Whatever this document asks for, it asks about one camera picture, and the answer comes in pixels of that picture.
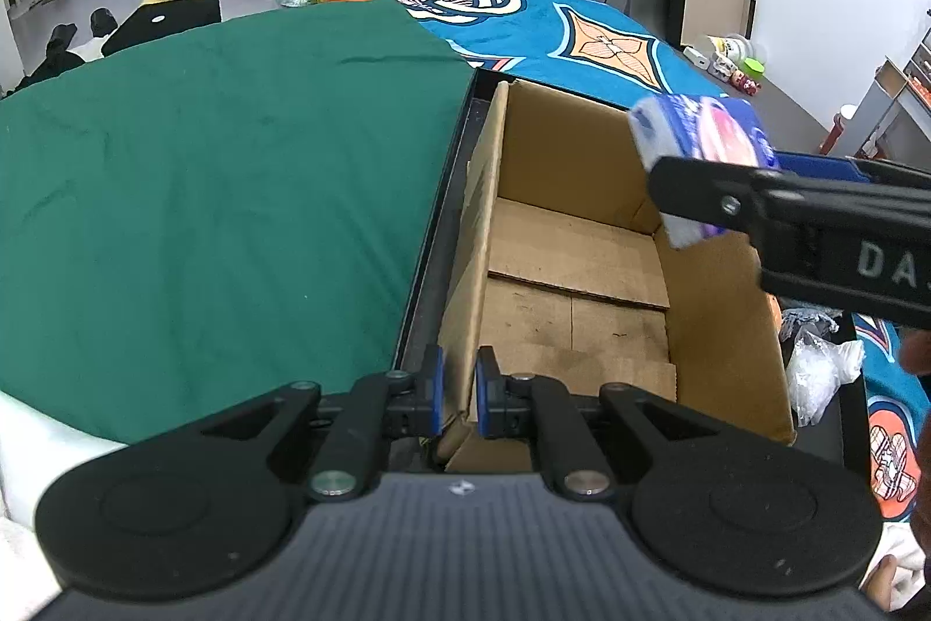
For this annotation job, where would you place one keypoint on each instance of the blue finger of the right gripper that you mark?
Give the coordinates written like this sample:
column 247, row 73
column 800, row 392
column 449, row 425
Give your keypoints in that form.
column 818, row 167

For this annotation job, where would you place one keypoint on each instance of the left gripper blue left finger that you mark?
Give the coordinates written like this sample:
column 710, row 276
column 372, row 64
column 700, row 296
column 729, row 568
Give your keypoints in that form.
column 419, row 403

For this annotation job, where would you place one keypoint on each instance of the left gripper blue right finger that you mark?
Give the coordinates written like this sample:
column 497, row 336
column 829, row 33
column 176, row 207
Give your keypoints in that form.
column 501, row 401

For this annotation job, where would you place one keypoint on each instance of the blue tissue pack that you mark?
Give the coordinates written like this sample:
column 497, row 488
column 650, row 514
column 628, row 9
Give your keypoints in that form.
column 707, row 128

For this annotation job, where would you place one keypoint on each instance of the clear plastic bag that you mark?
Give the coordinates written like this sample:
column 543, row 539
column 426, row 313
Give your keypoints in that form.
column 820, row 360

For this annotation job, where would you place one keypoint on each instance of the brown cardboard box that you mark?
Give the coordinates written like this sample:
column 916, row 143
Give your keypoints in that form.
column 596, row 271

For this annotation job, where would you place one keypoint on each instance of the grey desk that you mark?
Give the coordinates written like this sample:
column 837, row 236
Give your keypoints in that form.
column 892, row 120

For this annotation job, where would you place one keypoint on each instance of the green lidded cup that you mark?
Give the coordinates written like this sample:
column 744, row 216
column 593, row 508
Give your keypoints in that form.
column 752, row 68

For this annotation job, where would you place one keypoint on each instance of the black shallow tray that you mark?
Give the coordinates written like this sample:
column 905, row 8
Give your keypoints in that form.
column 465, row 271

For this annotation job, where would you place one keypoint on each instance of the blue patterned blanket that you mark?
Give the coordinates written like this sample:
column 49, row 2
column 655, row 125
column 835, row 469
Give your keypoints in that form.
column 592, row 49

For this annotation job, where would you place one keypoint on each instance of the green cloth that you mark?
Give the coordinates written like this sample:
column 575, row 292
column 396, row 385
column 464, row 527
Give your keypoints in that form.
column 196, row 221

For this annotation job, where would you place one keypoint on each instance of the cream fleece blanket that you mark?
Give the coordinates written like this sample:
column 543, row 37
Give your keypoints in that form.
column 36, row 451

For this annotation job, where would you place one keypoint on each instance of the black laptop bag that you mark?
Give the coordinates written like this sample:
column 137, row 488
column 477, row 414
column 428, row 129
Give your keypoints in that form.
column 158, row 20

